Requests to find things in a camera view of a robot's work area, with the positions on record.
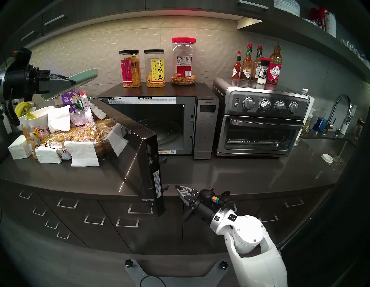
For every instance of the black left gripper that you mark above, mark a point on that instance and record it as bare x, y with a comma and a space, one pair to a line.
20, 81

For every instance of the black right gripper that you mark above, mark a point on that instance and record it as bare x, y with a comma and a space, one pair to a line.
203, 212

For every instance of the light green plate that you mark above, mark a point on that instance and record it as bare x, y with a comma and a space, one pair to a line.
86, 74

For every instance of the black microwave oven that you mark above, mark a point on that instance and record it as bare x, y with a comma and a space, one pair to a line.
205, 130

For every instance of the white plate stack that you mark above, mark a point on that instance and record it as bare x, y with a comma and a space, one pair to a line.
287, 6

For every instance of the purple snack bag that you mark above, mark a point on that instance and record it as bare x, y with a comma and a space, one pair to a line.
68, 99

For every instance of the green red tea packets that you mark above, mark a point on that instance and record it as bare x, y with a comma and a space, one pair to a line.
83, 101

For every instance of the white paper bag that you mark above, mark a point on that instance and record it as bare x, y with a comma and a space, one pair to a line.
59, 118

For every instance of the large white bowl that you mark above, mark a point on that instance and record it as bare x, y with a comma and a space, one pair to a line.
42, 116

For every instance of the yellow banana bunch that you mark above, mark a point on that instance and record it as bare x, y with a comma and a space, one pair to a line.
21, 107

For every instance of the clear pink plastic bag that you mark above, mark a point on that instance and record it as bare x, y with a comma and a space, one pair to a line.
79, 118

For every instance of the dark lower drawer cabinet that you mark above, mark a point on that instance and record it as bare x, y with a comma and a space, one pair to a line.
156, 240

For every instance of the pink snack packet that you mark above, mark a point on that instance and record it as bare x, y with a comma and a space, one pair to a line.
43, 131

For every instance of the bananas in white bowl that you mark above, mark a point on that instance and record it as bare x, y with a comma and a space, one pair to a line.
18, 124

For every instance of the wrapped pastries pile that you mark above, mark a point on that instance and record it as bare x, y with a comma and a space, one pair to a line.
81, 133

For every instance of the brown snack packet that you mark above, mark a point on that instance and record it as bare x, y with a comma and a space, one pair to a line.
29, 139

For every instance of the black base knob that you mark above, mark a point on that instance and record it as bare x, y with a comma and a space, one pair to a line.
129, 263
223, 265

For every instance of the snack jar pink label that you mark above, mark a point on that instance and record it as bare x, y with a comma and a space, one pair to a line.
130, 72

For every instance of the white box French flag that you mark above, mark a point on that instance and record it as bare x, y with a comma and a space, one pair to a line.
66, 154

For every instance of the small white draped napkin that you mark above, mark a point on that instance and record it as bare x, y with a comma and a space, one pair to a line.
47, 155

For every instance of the white napkin stack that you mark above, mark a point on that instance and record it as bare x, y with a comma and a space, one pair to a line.
18, 148

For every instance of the dark upper cabinet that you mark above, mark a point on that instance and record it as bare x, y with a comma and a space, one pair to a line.
101, 8

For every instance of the black countertop appliance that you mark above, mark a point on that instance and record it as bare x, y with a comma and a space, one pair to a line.
3, 141

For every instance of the large white draped napkin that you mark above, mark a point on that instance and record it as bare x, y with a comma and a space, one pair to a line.
85, 156

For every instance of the stainless steel toaster oven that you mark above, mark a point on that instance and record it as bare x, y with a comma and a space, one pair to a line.
257, 136

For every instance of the snack jar yellow label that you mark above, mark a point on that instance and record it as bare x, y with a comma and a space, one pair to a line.
154, 72

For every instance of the clear jar red lid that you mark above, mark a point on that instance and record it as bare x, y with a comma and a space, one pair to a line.
183, 66

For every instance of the small red hot sauce bottle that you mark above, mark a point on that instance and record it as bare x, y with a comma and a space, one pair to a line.
236, 72

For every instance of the clear dish soap bottle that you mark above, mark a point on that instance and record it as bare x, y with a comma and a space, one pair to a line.
307, 126

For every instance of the brown sauce bottle Tabasco label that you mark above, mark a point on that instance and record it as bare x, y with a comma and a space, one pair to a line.
246, 71

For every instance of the small white sink cup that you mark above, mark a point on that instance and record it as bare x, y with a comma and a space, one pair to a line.
327, 158

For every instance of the stainless steel sink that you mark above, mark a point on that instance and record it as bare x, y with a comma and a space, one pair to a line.
323, 146

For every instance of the large orange Tabasco bottle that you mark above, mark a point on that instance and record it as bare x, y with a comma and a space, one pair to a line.
274, 72

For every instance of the white paper towel roll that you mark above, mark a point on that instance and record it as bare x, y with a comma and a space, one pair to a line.
311, 103

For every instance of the silver towel holder knob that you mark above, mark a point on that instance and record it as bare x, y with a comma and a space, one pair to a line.
305, 91

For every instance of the brown bottle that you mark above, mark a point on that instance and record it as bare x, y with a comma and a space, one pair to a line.
359, 129

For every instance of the chrome kitchen faucet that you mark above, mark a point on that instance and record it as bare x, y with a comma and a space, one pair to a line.
343, 97

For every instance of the red cup stack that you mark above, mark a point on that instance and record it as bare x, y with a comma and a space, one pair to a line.
321, 19

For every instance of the white cup stack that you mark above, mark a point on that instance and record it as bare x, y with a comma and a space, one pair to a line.
331, 25

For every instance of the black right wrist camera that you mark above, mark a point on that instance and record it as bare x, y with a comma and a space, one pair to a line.
206, 195

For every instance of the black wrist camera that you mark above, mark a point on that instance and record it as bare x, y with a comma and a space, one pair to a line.
23, 56
206, 195

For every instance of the white wall outlet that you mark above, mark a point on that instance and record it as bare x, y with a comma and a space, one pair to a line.
58, 101
354, 111

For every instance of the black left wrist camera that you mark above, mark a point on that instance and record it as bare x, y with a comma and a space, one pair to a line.
23, 56

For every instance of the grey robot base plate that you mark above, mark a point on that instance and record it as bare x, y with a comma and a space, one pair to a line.
202, 279

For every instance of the dark wall shelf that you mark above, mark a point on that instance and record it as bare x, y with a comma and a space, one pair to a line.
300, 34

